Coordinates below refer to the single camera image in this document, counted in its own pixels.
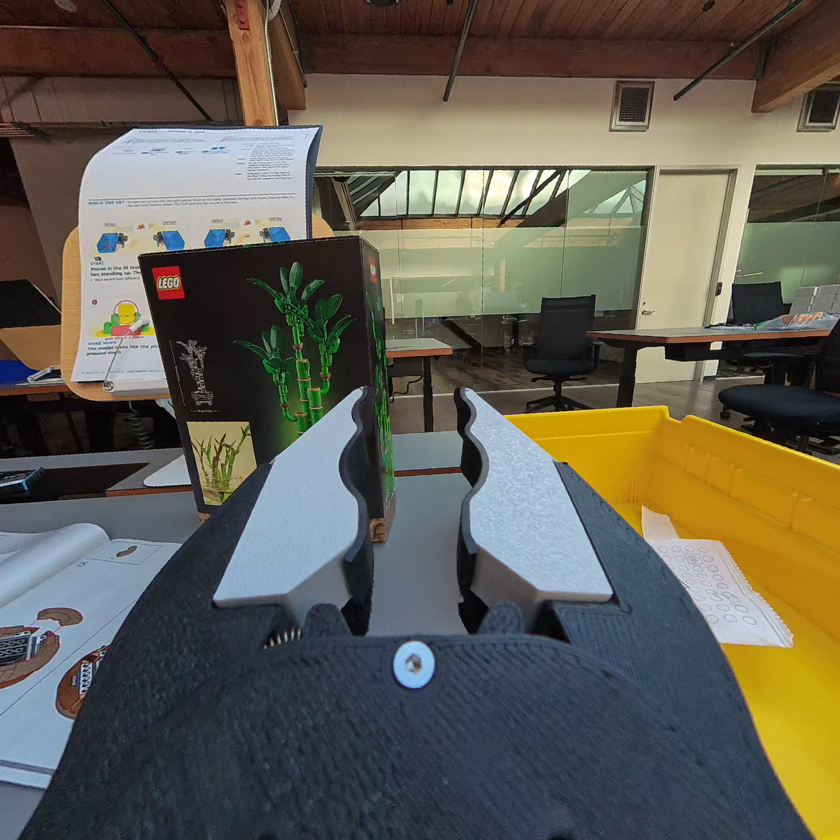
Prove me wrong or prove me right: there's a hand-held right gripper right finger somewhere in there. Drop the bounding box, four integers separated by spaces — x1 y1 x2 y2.
454 386 614 634

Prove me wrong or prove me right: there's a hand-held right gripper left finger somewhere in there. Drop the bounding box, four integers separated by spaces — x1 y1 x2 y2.
212 386 375 636

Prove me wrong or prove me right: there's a black lego set box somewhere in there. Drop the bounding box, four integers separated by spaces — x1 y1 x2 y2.
138 236 398 542

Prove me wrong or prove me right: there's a white document stand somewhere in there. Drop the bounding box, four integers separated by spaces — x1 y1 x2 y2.
143 454 193 488

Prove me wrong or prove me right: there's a black office chair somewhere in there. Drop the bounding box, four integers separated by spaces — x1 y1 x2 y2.
525 294 601 413
718 322 840 455

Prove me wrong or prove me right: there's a small flat paper bag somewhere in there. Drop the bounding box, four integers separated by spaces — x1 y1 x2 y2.
640 505 795 647

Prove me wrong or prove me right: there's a black desk tray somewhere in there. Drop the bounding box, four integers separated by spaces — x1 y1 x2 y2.
0 462 151 503

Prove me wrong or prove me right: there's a grey desk with wood edge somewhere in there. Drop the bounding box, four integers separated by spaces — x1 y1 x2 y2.
586 325 840 408
386 338 454 432

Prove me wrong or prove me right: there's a yellow plastic bin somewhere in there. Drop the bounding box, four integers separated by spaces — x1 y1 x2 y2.
505 405 840 840

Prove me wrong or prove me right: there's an open instruction booklet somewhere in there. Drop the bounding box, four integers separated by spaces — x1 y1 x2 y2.
0 523 181 788

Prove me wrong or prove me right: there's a white door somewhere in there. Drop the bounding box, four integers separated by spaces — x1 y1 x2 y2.
637 169 737 385

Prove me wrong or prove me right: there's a wooden document board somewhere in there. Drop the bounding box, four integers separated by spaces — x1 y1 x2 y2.
0 325 63 371

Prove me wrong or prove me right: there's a printed instruction sheet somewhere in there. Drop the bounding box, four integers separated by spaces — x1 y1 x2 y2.
71 126 322 385

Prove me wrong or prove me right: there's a wall air vent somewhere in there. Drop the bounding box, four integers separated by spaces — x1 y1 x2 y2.
797 85 840 132
610 80 656 132

